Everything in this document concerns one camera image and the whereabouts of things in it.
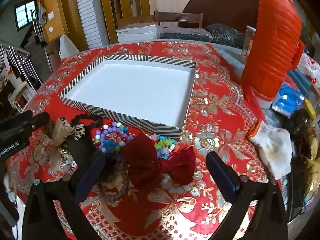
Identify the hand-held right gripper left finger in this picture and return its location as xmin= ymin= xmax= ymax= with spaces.
xmin=21 ymin=151 xmax=107 ymax=240

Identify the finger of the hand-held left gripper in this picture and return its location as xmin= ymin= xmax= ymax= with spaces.
xmin=30 ymin=112 xmax=50 ymax=132

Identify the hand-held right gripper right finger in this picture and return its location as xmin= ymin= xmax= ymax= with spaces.
xmin=206 ymin=151 xmax=288 ymax=240

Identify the leopard print bow with bells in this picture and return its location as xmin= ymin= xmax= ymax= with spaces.
xmin=49 ymin=117 xmax=87 ymax=165

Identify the black velvet bracelet pillow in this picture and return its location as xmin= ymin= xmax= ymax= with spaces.
xmin=65 ymin=127 xmax=105 ymax=180

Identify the round multicolour bead bracelet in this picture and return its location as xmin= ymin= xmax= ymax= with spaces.
xmin=94 ymin=121 xmax=130 ymax=153

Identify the black scrunchie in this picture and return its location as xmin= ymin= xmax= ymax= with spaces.
xmin=71 ymin=113 xmax=103 ymax=132

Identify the red shiny bow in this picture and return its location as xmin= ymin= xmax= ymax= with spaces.
xmin=121 ymin=133 xmax=197 ymax=184

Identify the star bead bracelet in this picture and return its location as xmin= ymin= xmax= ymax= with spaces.
xmin=150 ymin=134 xmax=181 ymax=161

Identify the striped shallow box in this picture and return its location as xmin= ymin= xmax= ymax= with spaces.
xmin=59 ymin=54 xmax=198 ymax=140

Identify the red floral tablecloth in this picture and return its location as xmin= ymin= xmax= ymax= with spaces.
xmin=5 ymin=40 xmax=285 ymax=240

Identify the white work glove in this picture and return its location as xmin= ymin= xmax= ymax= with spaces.
xmin=247 ymin=120 xmax=293 ymax=180

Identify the metal stair railing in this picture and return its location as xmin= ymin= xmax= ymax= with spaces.
xmin=0 ymin=39 xmax=43 ymax=110

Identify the white plastic chair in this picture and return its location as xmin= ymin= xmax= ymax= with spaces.
xmin=58 ymin=34 xmax=80 ymax=60

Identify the blue plastic packet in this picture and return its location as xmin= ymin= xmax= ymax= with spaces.
xmin=271 ymin=84 xmax=305 ymax=118

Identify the grey hanging cloth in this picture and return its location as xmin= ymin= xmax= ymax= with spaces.
xmin=37 ymin=2 xmax=47 ymax=25

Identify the window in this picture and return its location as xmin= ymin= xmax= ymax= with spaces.
xmin=15 ymin=0 xmax=38 ymax=29

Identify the yellow lid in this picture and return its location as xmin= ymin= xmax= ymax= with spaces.
xmin=303 ymin=99 xmax=317 ymax=120

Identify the white slatted panel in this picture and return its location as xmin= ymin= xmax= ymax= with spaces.
xmin=74 ymin=0 xmax=103 ymax=48

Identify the white box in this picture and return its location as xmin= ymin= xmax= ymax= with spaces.
xmin=116 ymin=22 xmax=160 ymax=43

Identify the brown cardboard box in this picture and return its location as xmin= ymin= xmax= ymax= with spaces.
xmin=117 ymin=15 xmax=155 ymax=28

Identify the clear plastic jar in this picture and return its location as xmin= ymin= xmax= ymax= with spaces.
xmin=241 ymin=25 xmax=257 ymax=58

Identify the red white plastic bag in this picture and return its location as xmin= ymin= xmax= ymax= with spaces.
xmin=297 ymin=52 xmax=320 ymax=88

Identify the black plastic bag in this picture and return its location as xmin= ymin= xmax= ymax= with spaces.
xmin=205 ymin=23 xmax=247 ymax=49

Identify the orange thermos jug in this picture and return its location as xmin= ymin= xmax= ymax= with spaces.
xmin=240 ymin=0 xmax=306 ymax=109

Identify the wooden door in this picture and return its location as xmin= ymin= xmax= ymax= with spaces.
xmin=99 ymin=0 xmax=150 ymax=44

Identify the black plastic-wrapped box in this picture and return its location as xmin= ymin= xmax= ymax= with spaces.
xmin=159 ymin=26 xmax=213 ymax=43

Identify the wooden chair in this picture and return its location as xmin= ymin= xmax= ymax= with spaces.
xmin=154 ymin=10 xmax=203 ymax=29

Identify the dark round tabletop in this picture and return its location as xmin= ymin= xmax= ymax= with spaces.
xmin=182 ymin=0 xmax=260 ymax=29

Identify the wooden door frame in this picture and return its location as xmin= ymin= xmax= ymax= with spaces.
xmin=36 ymin=0 xmax=88 ymax=52

